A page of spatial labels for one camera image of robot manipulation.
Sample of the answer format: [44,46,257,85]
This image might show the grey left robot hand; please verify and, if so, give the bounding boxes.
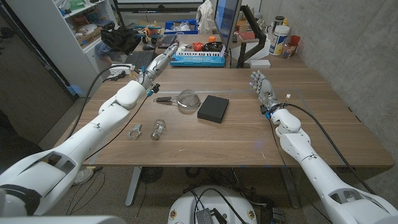
[139,42,180,90]

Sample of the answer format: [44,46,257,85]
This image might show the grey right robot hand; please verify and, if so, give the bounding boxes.
[249,70,280,113]

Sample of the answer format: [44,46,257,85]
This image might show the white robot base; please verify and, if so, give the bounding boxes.
[167,185,258,224]

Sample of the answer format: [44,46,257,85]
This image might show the black photo album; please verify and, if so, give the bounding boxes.
[197,95,230,124]

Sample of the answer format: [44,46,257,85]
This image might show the black laptop keyboard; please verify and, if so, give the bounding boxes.
[124,50,155,70]

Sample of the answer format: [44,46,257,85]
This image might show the black computer keyboard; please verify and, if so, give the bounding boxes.
[157,33,177,50]

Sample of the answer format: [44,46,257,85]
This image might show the white box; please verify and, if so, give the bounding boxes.
[249,58,271,69]

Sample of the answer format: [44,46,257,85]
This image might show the colourful toy vehicle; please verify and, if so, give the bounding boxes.
[136,21,164,45]

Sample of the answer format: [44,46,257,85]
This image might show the white power strip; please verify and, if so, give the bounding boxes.
[108,63,135,76]

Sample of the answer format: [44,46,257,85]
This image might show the blue toy piano keyboard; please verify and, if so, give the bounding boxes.
[170,50,226,68]

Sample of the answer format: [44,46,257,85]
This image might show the black bag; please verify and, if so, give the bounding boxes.
[101,27,142,55]

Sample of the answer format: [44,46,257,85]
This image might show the white wipes canister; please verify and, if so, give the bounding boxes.
[269,25,290,57]

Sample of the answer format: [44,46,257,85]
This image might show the blue plastic bin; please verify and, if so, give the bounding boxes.
[164,19,199,35]

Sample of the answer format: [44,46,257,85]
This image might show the black bowl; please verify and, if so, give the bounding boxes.
[202,41,224,52]

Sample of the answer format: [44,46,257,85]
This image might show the blue cloth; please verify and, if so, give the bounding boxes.
[94,40,114,60]

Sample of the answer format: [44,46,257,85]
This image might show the clear glass jar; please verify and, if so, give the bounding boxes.
[150,119,167,141]

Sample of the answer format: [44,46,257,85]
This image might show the white plastic bag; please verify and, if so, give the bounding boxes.
[196,0,217,34]

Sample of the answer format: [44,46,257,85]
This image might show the silver metal clip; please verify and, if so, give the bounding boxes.
[127,123,143,140]

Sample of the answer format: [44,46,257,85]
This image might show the small cardboard box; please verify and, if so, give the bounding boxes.
[236,20,249,34]

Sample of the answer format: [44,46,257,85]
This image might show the bottle with black lid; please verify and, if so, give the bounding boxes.
[272,16,285,32]

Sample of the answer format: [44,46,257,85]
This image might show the cardboard box on shelf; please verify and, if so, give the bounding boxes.
[76,26,103,47]

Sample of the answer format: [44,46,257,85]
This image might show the computer monitor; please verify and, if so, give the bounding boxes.
[214,0,243,50]

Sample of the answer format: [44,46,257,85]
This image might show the grey table leg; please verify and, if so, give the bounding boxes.
[279,167,302,209]
[124,167,142,207]

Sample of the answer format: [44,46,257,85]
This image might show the black round fan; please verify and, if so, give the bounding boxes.
[140,167,164,184]

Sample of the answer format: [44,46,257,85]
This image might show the white shelf unit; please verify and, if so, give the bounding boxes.
[6,0,121,97]

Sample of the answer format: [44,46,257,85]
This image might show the grey sneaker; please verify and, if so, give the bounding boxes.
[73,167,95,186]

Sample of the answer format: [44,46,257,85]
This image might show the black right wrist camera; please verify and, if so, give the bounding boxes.
[260,104,273,120]

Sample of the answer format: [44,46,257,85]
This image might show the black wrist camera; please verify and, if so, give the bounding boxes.
[147,82,161,97]
[260,104,273,120]

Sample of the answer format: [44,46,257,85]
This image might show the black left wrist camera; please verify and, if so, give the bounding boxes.
[147,82,161,97]

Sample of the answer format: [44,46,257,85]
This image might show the black plug cable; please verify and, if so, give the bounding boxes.
[102,71,127,82]

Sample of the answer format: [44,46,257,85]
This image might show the metal mesh strainer black handle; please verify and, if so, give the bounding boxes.
[152,88,201,110]

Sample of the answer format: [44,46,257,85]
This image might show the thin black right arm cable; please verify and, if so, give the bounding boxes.
[267,118,332,223]

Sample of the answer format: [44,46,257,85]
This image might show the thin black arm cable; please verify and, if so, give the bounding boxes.
[88,95,150,159]
[267,118,332,223]

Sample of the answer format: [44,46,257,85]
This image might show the black board frame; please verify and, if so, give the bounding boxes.
[112,0,206,27]

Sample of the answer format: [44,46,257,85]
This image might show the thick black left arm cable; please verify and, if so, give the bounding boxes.
[66,63,137,140]

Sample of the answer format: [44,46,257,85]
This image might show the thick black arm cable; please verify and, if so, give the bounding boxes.
[283,103,377,195]
[66,63,137,140]

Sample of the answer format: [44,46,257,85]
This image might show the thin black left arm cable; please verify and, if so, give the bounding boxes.
[88,95,150,159]

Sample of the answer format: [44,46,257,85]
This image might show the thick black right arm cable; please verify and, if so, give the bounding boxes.
[283,103,377,195]

